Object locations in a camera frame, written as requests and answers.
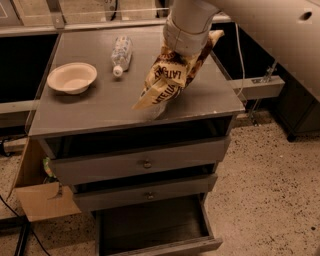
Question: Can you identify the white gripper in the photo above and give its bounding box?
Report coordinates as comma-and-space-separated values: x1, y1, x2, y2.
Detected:
163, 14, 213, 56

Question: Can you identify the brown chip bag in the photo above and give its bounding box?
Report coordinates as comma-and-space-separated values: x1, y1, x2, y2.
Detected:
133, 30, 224, 109

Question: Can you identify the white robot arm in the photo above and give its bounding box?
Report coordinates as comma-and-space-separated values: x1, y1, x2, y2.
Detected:
163, 0, 320, 99

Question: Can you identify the grey drawer cabinet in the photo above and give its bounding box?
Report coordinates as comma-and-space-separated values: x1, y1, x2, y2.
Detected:
28, 23, 246, 214

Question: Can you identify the grey top drawer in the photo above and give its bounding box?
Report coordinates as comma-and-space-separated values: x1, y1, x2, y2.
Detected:
49, 136, 230, 185

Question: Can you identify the grey drawer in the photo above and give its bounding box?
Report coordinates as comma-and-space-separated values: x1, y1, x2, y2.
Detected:
49, 136, 230, 185
95, 195, 222, 256
73, 174, 217, 212

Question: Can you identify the grey middle drawer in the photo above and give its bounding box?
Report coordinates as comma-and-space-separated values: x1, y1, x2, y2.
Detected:
73, 174, 217, 212

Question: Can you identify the grey bottom drawer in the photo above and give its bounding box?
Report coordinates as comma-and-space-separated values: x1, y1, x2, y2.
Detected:
95, 195, 222, 256

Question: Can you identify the clear plastic water bottle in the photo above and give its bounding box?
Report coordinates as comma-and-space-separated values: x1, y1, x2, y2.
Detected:
111, 36, 133, 77

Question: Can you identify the white paper bowl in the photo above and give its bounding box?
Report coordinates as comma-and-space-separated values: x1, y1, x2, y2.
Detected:
47, 62, 97, 95

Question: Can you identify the dark cabinet at right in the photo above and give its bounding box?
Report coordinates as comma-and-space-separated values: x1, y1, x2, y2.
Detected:
275, 66, 320, 142

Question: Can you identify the brown cardboard box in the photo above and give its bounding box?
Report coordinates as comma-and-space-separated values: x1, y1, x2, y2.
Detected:
12, 139, 80, 222

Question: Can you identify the white cable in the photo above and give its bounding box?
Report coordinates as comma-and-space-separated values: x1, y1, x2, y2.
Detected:
234, 22, 248, 100

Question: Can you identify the metal frame rail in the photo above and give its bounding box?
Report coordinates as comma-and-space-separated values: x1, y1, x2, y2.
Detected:
0, 0, 234, 38

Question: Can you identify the black floor cable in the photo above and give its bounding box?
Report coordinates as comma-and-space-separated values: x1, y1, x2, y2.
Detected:
0, 194, 52, 256

